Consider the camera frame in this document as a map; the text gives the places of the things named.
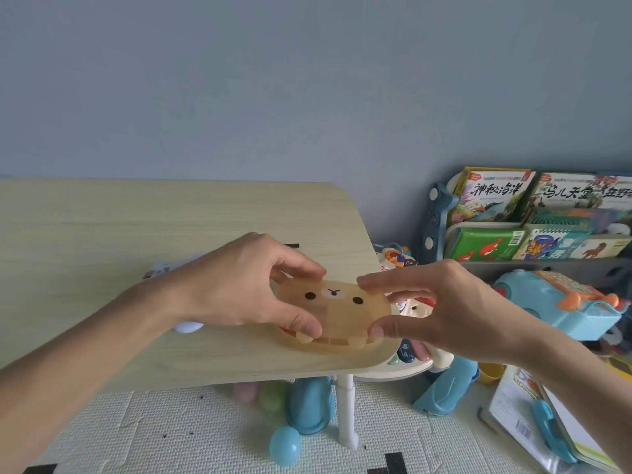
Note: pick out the green fox picture book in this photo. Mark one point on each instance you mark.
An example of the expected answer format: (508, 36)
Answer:
(486, 244)

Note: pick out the wild animal picture book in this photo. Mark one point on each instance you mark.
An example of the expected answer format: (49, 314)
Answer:
(617, 192)

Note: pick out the light blue plastic ball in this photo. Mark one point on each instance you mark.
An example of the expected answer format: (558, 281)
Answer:
(285, 446)

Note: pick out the teal comb pattern book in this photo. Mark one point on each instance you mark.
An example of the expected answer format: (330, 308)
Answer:
(565, 219)

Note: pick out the white barcode book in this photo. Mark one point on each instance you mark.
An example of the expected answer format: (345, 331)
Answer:
(513, 414)

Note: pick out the translucent brown bear face box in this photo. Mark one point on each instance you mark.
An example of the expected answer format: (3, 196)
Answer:
(340, 310)

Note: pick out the person's right forearm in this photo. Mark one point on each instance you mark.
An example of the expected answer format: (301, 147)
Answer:
(582, 389)

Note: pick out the person's left forearm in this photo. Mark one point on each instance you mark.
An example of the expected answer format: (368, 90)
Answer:
(74, 370)

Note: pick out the person's right middle finger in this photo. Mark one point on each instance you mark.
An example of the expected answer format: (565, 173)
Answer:
(407, 296)

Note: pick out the blue toy table leg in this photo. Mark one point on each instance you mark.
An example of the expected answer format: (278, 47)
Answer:
(311, 404)
(447, 387)

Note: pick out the person's left thumb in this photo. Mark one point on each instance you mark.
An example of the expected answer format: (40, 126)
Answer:
(296, 318)

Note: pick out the light blue toy telephone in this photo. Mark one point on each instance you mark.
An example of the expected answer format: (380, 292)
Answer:
(548, 303)

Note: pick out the grey blue book shelf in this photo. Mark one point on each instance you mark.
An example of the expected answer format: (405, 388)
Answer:
(437, 227)

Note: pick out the bird picture book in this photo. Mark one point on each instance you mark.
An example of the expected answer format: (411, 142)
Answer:
(568, 191)

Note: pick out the person's right hand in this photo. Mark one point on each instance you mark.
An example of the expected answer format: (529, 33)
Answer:
(469, 315)

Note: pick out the white table leg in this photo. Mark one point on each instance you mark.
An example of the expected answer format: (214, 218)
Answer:
(346, 409)

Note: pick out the person's left hand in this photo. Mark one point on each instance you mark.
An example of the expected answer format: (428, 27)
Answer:
(224, 286)

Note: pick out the blue toy handset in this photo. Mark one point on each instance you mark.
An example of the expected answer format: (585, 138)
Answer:
(550, 430)

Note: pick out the white round toy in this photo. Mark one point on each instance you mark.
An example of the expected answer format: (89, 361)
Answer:
(188, 327)

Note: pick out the light green plastic ball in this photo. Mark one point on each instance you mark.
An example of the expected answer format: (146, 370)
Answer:
(274, 395)

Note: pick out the person's left middle finger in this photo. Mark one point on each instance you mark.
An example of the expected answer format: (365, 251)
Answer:
(279, 276)

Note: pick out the person's right thumb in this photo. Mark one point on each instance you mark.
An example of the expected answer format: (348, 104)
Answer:
(400, 326)

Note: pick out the white colourful toy activity table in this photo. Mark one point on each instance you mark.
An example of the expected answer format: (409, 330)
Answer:
(395, 259)

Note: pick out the yellow plastic cup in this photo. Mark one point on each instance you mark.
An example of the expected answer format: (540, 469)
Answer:
(490, 373)

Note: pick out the ocean picture book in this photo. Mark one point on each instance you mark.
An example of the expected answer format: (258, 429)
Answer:
(491, 194)

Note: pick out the white green edged book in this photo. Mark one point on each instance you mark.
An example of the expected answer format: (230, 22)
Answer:
(577, 434)

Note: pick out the beige horse picture book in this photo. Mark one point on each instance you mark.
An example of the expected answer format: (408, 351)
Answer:
(600, 247)

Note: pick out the blue yellow picture book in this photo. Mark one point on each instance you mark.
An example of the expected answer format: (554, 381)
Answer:
(545, 244)

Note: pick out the light pink plastic ball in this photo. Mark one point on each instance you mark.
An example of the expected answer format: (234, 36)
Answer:
(245, 391)

